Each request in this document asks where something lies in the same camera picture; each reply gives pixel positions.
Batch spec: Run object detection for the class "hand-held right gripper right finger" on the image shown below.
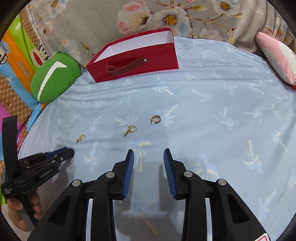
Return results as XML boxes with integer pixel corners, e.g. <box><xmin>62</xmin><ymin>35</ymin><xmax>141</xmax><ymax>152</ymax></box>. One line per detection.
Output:
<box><xmin>163</xmin><ymin>148</ymin><xmax>267</xmax><ymax>241</ymax></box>

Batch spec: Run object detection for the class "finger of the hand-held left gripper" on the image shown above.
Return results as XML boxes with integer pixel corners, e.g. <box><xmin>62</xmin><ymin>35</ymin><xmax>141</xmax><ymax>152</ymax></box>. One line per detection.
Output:
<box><xmin>45</xmin><ymin>148</ymin><xmax>70</xmax><ymax>159</ymax></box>
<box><xmin>52</xmin><ymin>149</ymin><xmax>75</xmax><ymax>163</ymax></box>

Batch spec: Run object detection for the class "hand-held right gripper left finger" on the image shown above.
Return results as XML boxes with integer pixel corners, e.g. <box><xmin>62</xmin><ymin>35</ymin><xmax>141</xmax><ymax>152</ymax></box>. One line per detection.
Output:
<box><xmin>28</xmin><ymin>148</ymin><xmax>135</xmax><ymax>241</ymax></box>

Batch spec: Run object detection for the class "gold ring with pale stone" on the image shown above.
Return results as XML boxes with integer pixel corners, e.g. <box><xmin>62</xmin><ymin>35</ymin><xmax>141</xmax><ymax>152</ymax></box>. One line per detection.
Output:
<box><xmin>123</xmin><ymin>124</ymin><xmax>137</xmax><ymax>137</ymax></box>

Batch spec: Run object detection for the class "red box with strap handle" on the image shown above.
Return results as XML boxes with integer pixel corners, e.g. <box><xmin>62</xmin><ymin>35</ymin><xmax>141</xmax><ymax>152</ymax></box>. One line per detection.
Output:
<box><xmin>85</xmin><ymin>27</ymin><xmax>180</xmax><ymax>83</ymax></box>

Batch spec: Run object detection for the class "person's left hand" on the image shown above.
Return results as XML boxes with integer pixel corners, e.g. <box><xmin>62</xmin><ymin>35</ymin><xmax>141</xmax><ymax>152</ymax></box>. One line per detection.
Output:
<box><xmin>6</xmin><ymin>189</ymin><xmax>44</xmax><ymax>232</ymax></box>

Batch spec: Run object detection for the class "blue palm print bed sheet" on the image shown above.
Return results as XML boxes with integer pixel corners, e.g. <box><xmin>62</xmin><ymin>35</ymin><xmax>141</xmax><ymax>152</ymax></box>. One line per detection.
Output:
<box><xmin>17</xmin><ymin>36</ymin><xmax>296</xmax><ymax>241</ymax></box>

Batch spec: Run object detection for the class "green plush pillow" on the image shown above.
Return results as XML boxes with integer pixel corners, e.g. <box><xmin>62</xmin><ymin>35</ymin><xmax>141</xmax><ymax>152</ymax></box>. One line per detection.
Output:
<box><xmin>31</xmin><ymin>50</ymin><xmax>81</xmax><ymax>103</ymax></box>

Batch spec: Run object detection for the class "colourful cartoon printed blanket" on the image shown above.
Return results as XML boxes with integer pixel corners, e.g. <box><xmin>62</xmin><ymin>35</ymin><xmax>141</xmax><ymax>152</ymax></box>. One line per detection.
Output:
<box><xmin>0</xmin><ymin>13</ymin><xmax>59</xmax><ymax>205</ymax></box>

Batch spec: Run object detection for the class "grey floral blanket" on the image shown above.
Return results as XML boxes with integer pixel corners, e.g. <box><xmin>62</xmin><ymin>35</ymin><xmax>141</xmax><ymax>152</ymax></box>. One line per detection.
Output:
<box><xmin>20</xmin><ymin>0</ymin><xmax>286</xmax><ymax>70</ymax></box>

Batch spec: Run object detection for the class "pink pillow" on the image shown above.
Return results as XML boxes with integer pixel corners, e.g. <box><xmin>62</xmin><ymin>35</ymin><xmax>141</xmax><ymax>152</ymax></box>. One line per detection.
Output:
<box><xmin>254</xmin><ymin>31</ymin><xmax>296</xmax><ymax>91</ymax></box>

